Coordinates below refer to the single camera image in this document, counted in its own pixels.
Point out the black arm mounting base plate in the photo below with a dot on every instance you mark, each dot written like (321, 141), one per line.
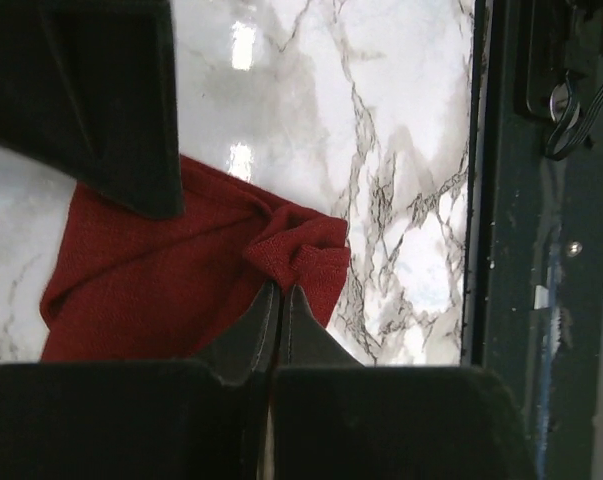
(533, 310)

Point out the dark red cloth napkin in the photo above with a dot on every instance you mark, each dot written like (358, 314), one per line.
(127, 287)

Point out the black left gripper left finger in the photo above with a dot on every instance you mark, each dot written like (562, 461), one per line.
(197, 418)

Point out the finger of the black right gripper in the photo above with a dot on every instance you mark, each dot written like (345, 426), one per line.
(89, 88)

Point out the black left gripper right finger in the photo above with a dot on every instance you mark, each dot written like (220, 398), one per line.
(335, 418)

